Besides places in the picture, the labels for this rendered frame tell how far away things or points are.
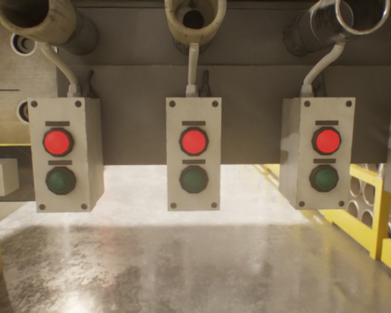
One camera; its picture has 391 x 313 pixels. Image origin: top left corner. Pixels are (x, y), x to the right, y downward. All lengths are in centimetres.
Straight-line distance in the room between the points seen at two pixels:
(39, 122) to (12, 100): 16
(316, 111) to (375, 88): 16
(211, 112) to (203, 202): 12
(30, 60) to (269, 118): 38
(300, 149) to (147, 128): 23
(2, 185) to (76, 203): 12
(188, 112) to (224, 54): 16
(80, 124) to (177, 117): 12
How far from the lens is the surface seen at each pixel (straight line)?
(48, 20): 40
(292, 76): 56
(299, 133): 47
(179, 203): 46
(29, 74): 61
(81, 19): 50
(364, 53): 63
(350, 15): 50
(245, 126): 54
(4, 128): 63
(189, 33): 37
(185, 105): 44
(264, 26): 58
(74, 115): 46
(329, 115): 48
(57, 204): 49
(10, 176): 57
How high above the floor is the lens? 77
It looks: 10 degrees down
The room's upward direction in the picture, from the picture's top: straight up
